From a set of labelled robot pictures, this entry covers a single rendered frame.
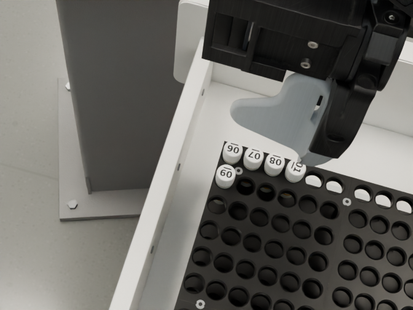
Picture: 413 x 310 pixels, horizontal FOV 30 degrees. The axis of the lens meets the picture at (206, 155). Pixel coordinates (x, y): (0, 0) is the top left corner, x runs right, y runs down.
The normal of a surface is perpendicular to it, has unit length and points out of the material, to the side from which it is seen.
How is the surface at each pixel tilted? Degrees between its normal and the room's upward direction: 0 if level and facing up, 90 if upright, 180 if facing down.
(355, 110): 68
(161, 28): 90
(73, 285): 0
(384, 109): 90
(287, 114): 85
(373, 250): 0
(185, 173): 0
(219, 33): 90
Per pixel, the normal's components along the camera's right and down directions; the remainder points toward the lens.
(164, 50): 0.09, 0.90
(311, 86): -0.26, 0.82
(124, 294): 0.07, -0.42
